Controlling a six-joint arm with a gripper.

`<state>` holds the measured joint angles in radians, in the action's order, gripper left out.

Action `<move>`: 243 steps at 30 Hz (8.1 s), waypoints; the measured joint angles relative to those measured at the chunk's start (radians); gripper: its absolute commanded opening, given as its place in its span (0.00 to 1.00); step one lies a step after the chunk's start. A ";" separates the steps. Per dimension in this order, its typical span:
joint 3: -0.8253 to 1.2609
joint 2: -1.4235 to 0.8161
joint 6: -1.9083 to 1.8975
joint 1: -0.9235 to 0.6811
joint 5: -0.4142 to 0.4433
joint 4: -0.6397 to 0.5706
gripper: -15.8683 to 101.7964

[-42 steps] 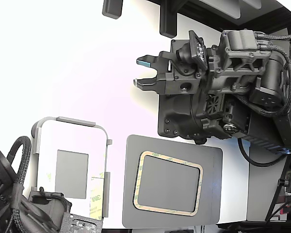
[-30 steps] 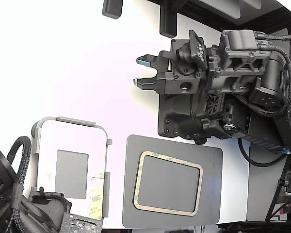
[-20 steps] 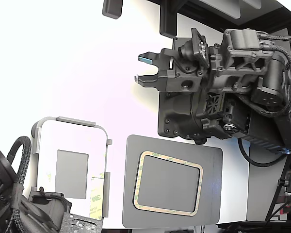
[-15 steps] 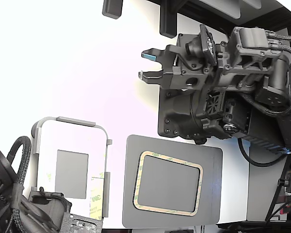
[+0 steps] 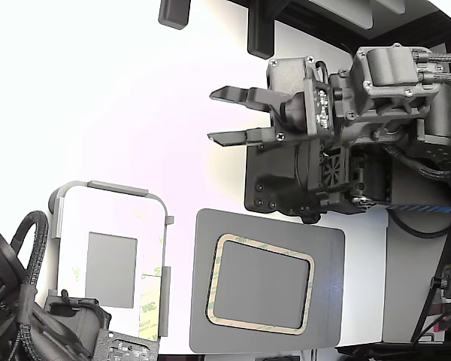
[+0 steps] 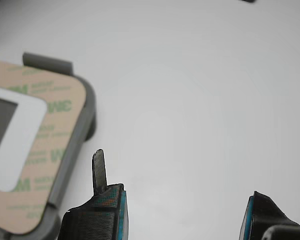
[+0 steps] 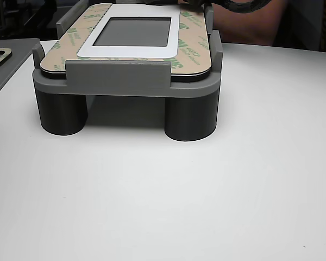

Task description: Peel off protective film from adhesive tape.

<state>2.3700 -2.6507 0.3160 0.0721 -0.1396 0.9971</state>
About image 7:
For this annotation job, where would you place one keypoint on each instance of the grey blue-padded gripper finger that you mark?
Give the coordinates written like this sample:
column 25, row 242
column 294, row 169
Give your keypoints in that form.
column 193, row 6

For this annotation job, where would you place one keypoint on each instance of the tan 3M protective film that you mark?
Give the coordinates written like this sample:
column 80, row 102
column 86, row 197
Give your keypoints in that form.
column 59, row 58

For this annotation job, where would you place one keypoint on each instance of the person's left forearm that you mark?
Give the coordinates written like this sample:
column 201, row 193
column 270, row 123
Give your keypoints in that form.
column 247, row 30

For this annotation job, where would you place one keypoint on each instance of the white panel with window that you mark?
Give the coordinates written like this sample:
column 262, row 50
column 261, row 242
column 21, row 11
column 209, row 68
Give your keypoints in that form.
column 130, row 51

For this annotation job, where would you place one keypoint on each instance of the grey 3D-printed fixture stand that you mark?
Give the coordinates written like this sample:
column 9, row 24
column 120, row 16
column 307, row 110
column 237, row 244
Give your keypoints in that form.
column 116, row 79

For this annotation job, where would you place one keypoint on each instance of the flat grey tray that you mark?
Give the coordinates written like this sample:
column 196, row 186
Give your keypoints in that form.
column 13, row 68

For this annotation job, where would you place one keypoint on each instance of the tan rounded liner frame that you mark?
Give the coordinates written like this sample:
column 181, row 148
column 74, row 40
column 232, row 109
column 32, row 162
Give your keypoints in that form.
column 0, row 50

